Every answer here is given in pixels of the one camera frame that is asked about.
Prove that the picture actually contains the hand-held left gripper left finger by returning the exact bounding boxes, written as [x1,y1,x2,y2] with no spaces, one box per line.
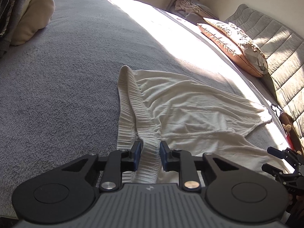
[62,141,144,193]

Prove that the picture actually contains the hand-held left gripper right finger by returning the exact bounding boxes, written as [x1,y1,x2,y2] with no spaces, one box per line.
[160,141,239,192]

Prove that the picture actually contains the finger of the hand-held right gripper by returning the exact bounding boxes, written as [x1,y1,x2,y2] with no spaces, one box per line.
[261,163,287,180]
[267,147,304,166]

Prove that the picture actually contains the white shorts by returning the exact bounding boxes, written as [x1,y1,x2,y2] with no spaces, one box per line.
[117,65,292,184]

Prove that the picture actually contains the stack of folded grey clothes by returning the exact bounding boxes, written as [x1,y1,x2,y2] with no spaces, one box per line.
[3,0,36,49]

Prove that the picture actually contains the brown cloth with beige patches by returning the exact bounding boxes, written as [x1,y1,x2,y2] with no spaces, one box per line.
[279,113,304,155]

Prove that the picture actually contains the grey quilted cover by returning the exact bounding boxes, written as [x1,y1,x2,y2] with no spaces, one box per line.
[224,3,304,139]

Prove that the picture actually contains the patterned beige pillow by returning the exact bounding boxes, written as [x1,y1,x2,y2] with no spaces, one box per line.
[203,17,269,74]

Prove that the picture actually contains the orange pillow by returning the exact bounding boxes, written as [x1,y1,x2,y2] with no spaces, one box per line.
[197,23,264,78]

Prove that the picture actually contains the grey patterned pillow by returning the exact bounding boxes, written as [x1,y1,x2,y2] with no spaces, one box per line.
[174,0,220,22]

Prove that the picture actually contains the cream folded garment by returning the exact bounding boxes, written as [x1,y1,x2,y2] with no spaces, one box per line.
[11,0,55,46]

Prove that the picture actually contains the dark folded garment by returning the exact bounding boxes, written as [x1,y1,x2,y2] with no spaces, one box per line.
[0,0,19,38]

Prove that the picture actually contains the black cord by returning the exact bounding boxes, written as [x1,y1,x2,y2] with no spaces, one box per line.
[270,104,284,117]

